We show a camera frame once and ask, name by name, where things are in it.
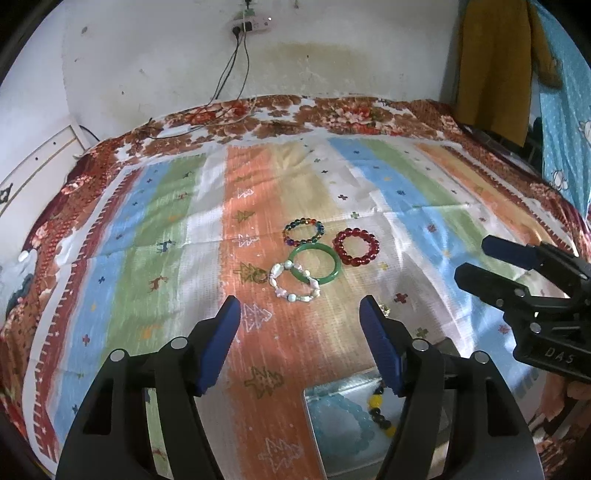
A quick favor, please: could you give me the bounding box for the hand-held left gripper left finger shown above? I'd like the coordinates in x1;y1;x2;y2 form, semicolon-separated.
55;295;242;480

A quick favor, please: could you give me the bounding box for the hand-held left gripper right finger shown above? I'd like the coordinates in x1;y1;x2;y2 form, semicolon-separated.
359;295;546;480

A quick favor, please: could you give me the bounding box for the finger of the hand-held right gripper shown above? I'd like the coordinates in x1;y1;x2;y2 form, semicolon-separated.
454;262;540;324
481;234;578;283

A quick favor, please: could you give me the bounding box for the white pearl bracelet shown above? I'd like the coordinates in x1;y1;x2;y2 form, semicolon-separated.
269;261;321;304

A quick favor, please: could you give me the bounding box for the red bead bracelet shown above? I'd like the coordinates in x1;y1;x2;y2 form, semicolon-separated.
332;227;380;267

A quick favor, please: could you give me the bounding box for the green jade bangle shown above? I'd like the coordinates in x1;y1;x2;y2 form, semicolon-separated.
288;244;342;284

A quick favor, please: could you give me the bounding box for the multicolour bead bracelet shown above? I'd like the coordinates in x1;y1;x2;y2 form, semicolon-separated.
283;219;325;247

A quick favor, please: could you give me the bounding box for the orange plush blanket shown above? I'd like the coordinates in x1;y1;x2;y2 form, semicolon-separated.
526;364;591;462

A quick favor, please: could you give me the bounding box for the blue printed curtain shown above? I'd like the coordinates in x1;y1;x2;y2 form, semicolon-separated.
529;0;591;213

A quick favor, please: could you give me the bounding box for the striped colourful mat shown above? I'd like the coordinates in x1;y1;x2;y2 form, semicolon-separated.
46;134;575;480

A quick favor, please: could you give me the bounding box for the mustard yellow garment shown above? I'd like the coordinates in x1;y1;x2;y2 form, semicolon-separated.
455;0;561;148

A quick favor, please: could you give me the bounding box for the red floral blanket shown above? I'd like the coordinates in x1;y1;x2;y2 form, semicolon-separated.
0;95;591;480

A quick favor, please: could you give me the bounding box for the white headboard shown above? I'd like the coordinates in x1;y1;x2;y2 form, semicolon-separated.
0;115;86;217

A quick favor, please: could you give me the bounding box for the white power strip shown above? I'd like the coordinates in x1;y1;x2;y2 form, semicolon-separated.
229;16;273;35

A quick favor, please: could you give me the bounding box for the yellow and black bead bracelet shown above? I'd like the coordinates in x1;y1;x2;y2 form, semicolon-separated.
367;381;398;437

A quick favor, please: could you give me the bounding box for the light blue bead bracelet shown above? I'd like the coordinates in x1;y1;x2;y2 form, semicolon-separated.
308;392;377;455

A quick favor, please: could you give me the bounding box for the black power cable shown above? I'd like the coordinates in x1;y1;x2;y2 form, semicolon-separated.
148;32;243;137
203;33;252;127

